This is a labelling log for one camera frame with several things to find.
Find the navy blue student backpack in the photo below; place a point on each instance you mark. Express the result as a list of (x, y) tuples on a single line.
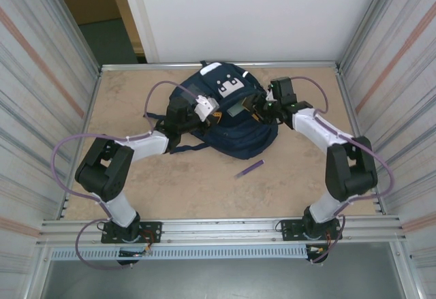
[(238, 135)]

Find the purple pen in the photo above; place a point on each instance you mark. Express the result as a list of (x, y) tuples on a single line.
[(250, 168)]

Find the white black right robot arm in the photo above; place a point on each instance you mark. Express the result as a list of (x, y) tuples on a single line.
[(313, 125)]

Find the grey metal sheet panel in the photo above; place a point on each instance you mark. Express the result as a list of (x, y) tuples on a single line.
[(221, 282)]

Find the long aluminium mounting rail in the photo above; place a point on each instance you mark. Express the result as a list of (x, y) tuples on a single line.
[(221, 231)]

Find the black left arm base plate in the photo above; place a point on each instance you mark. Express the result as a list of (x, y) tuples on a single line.
[(153, 232)]

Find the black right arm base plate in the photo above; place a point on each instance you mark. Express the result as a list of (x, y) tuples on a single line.
[(289, 229)]

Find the aluminium frame post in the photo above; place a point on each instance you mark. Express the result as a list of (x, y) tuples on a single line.
[(369, 16), (69, 23)]

